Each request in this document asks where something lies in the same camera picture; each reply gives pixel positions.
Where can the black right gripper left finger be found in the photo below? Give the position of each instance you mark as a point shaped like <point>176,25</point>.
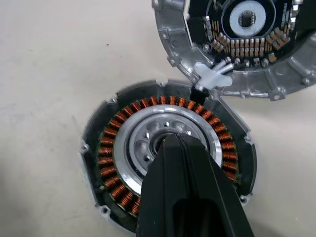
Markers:
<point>163,177</point>

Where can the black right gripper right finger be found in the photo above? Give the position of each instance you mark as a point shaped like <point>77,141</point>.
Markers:
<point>214,180</point>

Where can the silver spoked rotor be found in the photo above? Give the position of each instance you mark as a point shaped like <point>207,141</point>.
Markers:
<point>138,138</point>

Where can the motor housing with copper coils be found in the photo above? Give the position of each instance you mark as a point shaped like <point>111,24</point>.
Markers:
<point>108,118</point>

